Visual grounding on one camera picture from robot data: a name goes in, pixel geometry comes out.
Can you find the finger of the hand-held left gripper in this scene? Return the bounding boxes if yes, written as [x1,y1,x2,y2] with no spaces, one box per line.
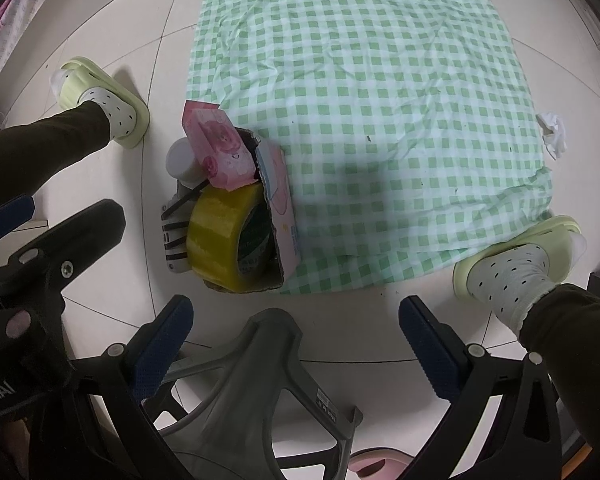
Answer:
[0,199,127,322]
[0,194,36,251]

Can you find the person's right leg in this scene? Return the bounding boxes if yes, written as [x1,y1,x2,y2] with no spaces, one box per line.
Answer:
[517,282,600,480]

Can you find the pink plastic object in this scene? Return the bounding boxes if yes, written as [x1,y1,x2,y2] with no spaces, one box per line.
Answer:
[347,447,416,480]

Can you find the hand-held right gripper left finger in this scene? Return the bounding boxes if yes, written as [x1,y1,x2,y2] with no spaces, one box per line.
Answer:
[25,294,196,480]

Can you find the yellow tape roll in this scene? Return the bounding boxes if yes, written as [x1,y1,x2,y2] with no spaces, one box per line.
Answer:
[186,182,273,293]

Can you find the cardboard box with pink flap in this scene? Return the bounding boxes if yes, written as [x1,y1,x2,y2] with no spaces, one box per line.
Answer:
[160,127,301,293]

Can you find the white dotted sock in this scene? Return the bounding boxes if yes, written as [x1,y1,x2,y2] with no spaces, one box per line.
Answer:
[75,86,138,141]
[467,242,556,336]

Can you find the white plastic bottle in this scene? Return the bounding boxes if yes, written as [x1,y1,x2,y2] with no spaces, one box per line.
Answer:
[165,137,203,183]

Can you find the light green slipper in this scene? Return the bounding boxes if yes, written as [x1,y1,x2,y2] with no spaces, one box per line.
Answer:
[57,56,151,151]
[452,215,588,306]

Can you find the pink tissue packet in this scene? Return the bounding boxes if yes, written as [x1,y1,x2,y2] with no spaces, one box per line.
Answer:
[181,100,256,192]

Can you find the person's leg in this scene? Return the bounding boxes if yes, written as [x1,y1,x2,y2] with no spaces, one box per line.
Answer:
[517,282,600,480]
[0,101,113,206]

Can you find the bed with floral sheet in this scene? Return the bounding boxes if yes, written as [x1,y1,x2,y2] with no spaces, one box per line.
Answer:
[0,0,67,108]

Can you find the crumpled white tissue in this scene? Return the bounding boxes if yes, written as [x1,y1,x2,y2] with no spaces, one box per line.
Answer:
[536,111,568,161]

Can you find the green checked cloth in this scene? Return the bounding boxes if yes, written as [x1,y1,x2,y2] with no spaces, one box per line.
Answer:
[185,0,556,296]

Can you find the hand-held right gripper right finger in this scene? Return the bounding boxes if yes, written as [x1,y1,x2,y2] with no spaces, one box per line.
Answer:
[397,294,588,480]

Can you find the white striped case black strap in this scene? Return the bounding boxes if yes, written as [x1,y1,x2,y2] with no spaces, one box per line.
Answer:
[159,180,206,275]

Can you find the person's left leg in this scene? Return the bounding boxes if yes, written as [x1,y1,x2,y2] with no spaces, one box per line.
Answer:
[0,101,113,206]

